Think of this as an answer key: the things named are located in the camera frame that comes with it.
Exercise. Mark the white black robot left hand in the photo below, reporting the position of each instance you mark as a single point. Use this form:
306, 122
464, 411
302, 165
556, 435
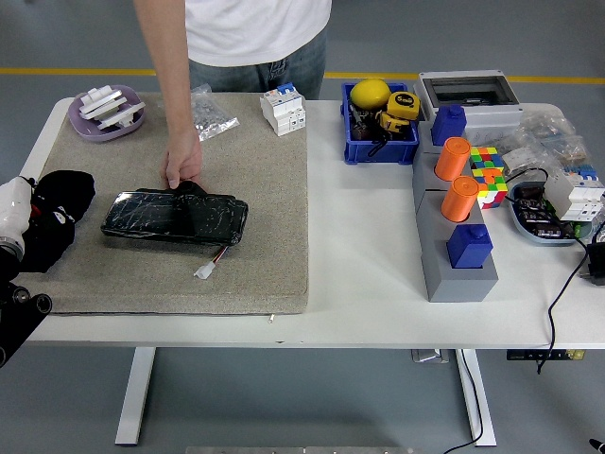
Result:
14, 208

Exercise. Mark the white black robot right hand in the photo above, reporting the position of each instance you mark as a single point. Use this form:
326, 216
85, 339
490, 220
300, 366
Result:
599, 445

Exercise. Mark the person's right hand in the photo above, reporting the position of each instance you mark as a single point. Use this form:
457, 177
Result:
184, 158

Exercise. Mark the black rag with red tag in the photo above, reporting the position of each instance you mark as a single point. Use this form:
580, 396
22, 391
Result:
66, 189

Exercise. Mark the glossy black display panel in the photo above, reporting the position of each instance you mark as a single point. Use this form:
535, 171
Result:
189, 217

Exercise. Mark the person's right forearm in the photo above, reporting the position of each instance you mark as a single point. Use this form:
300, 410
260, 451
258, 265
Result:
177, 90

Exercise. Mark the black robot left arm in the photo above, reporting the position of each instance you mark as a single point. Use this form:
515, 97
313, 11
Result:
19, 321

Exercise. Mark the black table control panel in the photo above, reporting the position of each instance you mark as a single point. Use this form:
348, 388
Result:
524, 355

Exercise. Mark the clear bag of screws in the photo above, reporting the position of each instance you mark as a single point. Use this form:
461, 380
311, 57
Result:
212, 118

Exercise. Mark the white plastic clip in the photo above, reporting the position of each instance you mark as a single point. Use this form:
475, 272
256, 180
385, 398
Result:
101, 101
120, 116

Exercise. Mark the purple plastic tray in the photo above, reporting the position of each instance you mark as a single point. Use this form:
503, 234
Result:
90, 133

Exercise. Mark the grey-brown mat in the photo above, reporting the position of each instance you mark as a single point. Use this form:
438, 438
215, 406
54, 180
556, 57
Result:
189, 293

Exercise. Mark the white table leg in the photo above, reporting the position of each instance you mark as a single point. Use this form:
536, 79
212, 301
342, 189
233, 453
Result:
475, 378
134, 397

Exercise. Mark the person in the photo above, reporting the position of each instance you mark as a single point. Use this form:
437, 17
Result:
255, 28

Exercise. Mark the dark screwdriver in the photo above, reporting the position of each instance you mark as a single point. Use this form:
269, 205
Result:
359, 125

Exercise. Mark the black power adapter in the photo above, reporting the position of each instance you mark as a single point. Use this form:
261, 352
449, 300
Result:
596, 265

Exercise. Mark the blue plastic bin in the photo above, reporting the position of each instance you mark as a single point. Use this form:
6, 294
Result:
378, 153

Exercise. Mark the yellow lemon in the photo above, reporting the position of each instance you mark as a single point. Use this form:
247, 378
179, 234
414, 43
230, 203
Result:
368, 93

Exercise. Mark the small yellow tape measure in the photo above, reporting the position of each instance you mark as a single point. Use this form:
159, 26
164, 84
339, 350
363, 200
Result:
392, 123

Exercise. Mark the silver foil bag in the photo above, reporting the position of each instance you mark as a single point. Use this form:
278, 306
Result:
600, 234

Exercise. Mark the grey peg holder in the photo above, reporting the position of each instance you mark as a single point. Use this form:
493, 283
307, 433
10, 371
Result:
454, 286

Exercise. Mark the light blue tray with electronics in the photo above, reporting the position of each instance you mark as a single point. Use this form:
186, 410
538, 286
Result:
524, 232

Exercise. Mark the large yellow tape measure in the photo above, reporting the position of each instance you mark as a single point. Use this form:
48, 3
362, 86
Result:
404, 104

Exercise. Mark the blue square peg block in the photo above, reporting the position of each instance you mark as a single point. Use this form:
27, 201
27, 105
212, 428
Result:
449, 125
470, 248

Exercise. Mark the orange cylinder peg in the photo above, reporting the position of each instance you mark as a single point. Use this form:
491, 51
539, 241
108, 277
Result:
451, 161
458, 201

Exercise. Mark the multicolour puzzle cube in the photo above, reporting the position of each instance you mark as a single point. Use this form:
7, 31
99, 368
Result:
494, 189
487, 158

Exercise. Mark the clear bag of small parts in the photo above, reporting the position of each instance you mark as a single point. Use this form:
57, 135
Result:
553, 134

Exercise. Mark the white circuit breaker blue switch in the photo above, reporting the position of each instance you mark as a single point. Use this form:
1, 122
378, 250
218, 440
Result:
572, 196
283, 113

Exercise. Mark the grey bracket under table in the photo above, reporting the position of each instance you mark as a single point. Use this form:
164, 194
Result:
427, 355

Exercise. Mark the white switch in clear bag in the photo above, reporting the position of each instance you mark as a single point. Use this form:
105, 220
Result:
517, 160

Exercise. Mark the grey electrical enclosure box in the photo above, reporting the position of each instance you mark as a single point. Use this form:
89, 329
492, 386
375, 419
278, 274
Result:
491, 118

